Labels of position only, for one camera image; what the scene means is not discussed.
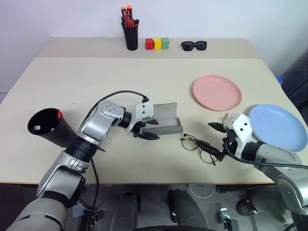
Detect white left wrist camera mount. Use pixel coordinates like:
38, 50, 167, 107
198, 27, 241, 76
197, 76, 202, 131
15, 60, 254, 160
133, 101, 155, 124

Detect red pen with black clip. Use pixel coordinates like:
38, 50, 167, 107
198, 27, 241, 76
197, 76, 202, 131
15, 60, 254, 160
125, 18, 141, 28

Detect black mesh pen holder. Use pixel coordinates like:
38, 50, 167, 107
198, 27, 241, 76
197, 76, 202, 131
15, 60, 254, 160
121, 21, 140, 51

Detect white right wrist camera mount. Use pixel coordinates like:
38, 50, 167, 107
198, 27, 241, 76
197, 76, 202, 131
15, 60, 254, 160
223, 114, 254, 160

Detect small silver metal device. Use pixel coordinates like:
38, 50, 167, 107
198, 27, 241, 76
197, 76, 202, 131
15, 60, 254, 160
219, 207, 239, 231

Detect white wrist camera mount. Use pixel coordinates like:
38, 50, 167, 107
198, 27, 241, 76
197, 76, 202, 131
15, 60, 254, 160
223, 114, 254, 160
133, 101, 155, 124

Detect black sunglasses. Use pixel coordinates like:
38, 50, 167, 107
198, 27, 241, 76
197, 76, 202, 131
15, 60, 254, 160
180, 40, 208, 52

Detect blue plate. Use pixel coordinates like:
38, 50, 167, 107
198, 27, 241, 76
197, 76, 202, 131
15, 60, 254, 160
248, 103, 308, 153

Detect black plastic cup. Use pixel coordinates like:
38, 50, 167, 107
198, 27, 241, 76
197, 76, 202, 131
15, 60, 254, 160
27, 108, 76, 149

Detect white cable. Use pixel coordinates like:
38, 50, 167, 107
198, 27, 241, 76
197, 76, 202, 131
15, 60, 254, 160
188, 184, 217, 199

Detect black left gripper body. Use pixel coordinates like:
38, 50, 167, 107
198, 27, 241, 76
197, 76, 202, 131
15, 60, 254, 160
127, 121, 147, 139

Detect black carbon-pattern case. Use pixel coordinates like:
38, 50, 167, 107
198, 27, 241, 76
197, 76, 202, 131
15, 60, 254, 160
280, 51, 308, 109

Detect thin-framed clear eyeglasses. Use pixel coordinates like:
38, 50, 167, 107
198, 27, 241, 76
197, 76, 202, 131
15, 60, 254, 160
180, 133, 218, 167

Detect pink plate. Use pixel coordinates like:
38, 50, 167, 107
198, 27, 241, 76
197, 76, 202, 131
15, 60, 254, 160
192, 75, 243, 112

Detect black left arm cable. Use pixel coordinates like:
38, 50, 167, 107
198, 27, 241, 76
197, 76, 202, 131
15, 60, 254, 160
78, 90, 150, 217

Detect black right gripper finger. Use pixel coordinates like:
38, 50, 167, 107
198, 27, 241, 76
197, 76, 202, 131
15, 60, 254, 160
207, 122, 226, 132
195, 141, 227, 162

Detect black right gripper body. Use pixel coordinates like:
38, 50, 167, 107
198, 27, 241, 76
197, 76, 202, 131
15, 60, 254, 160
222, 129, 239, 155

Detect grey open glasses case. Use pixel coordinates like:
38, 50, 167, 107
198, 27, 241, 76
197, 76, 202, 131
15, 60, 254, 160
141, 103, 184, 136

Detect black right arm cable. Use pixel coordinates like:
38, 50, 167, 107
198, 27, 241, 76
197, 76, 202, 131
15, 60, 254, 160
222, 141, 308, 169

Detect dark rounded shape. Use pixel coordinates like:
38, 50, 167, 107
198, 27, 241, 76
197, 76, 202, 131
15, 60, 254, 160
167, 189, 208, 231
112, 191, 142, 231
235, 189, 280, 217

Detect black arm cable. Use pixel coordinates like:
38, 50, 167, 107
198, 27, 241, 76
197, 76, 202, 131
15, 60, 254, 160
222, 141, 308, 169
78, 90, 150, 217

